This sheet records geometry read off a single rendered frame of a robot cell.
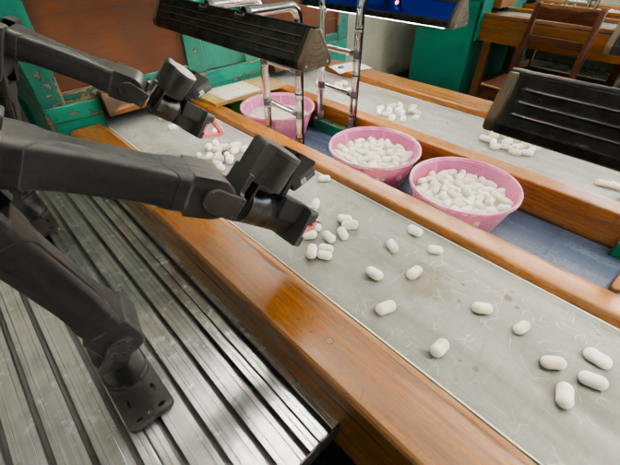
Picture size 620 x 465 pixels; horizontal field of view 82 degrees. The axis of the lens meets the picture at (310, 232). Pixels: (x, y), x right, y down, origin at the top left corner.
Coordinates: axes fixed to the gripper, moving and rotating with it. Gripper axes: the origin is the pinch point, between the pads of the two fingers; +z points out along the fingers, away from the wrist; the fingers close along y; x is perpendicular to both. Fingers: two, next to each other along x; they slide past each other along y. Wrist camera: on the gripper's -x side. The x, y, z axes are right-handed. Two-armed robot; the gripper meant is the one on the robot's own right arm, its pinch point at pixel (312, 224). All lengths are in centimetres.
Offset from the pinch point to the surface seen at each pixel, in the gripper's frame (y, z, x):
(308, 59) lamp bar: 14.1, -6.1, -26.9
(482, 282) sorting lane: -27.9, 18.4, -5.6
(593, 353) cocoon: -46.4, 14.2, -4.6
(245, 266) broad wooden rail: 4.3, -6.7, 12.3
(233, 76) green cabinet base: 92, 36, -28
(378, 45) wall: 186, 230, -143
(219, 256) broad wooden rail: 10.1, -8.3, 13.7
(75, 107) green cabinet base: 92, -11, 8
